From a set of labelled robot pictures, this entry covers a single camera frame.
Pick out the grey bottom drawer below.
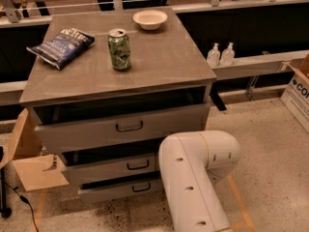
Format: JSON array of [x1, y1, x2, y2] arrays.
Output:
[[78, 171, 162, 203]]

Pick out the grey drawer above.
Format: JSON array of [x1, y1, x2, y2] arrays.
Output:
[[78, 171, 162, 203], [62, 153, 159, 186], [35, 103, 210, 154]]

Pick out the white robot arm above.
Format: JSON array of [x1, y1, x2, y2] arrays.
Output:
[[158, 130, 240, 232]]

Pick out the grey top drawer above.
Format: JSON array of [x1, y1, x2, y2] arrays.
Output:
[[35, 103, 210, 154]]

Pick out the grey middle drawer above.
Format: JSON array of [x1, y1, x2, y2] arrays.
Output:
[[62, 153, 159, 186]]

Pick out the grey drawer cabinet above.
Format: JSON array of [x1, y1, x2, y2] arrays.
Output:
[[18, 6, 217, 205]]

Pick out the green soda can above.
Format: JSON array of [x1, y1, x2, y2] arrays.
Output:
[[107, 28, 131, 71]]

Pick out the left clear sanitizer bottle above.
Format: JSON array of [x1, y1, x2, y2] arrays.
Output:
[[207, 43, 220, 67]]

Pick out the clear sanitizer bottle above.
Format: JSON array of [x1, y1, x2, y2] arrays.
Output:
[[220, 43, 235, 65], [207, 43, 220, 67]]

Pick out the right clear sanitizer bottle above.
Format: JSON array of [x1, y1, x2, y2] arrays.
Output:
[[220, 43, 235, 65]]

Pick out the white bowl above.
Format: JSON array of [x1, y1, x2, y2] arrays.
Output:
[[133, 10, 168, 30]]

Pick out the blue chip bag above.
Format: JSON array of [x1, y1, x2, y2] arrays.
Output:
[[27, 28, 95, 70]]

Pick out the brown cardboard box left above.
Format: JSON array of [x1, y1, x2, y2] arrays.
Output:
[[0, 109, 69, 191]]

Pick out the white printed cardboard box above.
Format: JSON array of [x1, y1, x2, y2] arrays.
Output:
[[281, 54, 309, 132]]

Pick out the metal railing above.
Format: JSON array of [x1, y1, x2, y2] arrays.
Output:
[[1, 0, 309, 105]]

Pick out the black stand base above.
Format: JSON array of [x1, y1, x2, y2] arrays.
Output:
[[0, 145, 14, 219]]

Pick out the black cable on floor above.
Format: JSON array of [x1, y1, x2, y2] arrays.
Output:
[[4, 182, 41, 232]]

